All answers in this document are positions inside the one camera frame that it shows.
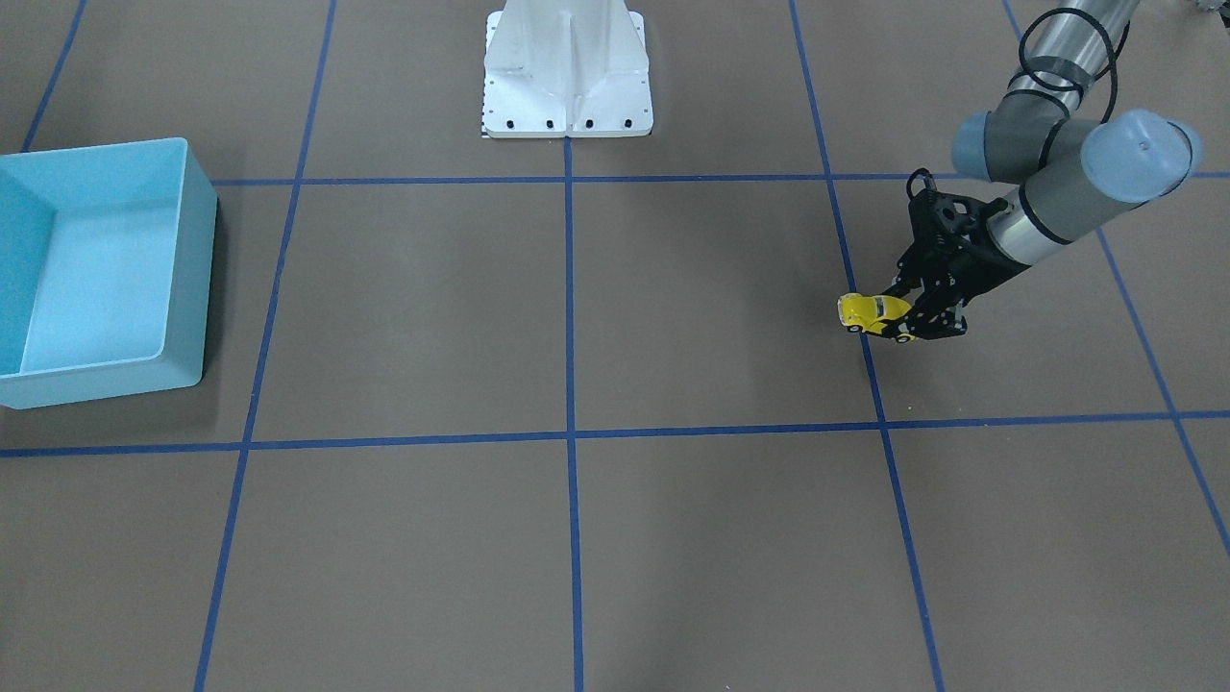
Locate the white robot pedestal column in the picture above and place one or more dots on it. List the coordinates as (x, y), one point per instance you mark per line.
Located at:
(566, 69)

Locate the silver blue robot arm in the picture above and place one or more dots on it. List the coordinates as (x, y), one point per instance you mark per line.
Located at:
(1072, 162)

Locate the light blue plastic bin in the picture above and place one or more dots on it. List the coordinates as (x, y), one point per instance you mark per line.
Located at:
(106, 256)

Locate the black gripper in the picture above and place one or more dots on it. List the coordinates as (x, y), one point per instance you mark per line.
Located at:
(982, 274)

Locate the yellow beetle toy car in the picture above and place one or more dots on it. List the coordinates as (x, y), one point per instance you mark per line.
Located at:
(879, 315)

